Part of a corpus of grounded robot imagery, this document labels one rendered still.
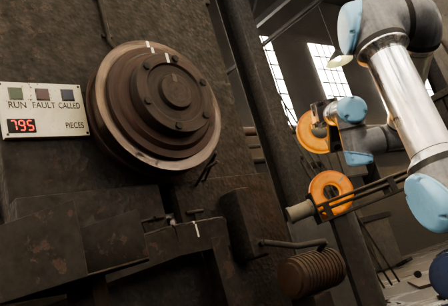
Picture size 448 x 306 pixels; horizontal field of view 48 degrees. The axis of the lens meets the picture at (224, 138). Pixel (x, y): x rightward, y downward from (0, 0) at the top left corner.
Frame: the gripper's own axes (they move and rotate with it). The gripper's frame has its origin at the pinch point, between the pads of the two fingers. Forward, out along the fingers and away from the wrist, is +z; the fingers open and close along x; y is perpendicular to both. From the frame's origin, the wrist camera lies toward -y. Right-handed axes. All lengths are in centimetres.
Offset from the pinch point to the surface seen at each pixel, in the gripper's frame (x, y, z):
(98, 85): 67, 28, -10
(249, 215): 29.8, -23.5, 1.9
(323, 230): -56, -83, 228
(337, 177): -3.4, -19.1, 3.8
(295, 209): 14.2, -25.5, 1.2
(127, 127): 61, 14, -12
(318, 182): 3.5, -19.0, 3.9
